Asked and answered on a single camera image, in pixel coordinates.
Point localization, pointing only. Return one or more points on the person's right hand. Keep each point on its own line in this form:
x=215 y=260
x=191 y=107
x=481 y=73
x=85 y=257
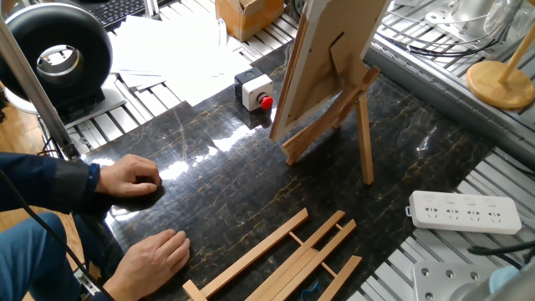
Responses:
x=150 y=263

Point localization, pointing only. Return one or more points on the person's left hand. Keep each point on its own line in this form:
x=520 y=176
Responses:
x=125 y=175

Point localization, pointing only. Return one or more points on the wooden photo frame green print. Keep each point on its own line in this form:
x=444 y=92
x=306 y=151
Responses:
x=317 y=62

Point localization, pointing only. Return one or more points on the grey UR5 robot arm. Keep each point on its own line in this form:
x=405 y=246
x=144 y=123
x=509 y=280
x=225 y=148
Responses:
x=503 y=278

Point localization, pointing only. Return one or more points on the person's left forearm dark sleeve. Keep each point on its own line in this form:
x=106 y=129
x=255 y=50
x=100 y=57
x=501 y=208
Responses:
x=46 y=180

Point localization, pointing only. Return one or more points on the flat folded wooden easel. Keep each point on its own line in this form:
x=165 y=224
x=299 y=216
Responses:
x=255 y=255

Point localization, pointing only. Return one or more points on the black marble pattern mat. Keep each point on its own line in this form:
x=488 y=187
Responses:
x=251 y=175

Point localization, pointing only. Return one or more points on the blue jeans leg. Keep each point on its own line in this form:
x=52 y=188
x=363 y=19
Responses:
x=25 y=259

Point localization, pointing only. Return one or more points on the white paper sheets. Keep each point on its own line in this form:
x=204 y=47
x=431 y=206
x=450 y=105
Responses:
x=179 y=54

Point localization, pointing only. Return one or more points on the red emergency stop button box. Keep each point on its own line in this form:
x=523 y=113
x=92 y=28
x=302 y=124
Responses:
x=255 y=90

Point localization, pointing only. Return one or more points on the black keyboard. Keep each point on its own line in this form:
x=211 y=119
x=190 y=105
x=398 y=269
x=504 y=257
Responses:
x=115 y=10

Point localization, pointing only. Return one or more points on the small open cardboard box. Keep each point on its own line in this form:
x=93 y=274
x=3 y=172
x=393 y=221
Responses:
x=246 y=25

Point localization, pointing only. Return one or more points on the standing wooden easel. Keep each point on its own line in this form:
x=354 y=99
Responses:
x=365 y=146

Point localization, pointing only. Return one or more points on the grey metal mounting plate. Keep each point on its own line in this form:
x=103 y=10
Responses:
x=439 y=284

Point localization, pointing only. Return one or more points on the white power strip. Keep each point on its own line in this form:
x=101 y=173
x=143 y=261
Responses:
x=460 y=211

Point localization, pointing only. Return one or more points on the round wooden stand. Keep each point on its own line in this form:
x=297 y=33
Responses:
x=497 y=88

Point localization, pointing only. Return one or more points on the grey base plate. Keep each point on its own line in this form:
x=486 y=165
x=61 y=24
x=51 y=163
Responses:
x=113 y=102

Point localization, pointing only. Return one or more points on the aluminium profile post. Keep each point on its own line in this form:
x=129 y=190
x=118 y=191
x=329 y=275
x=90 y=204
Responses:
x=33 y=88

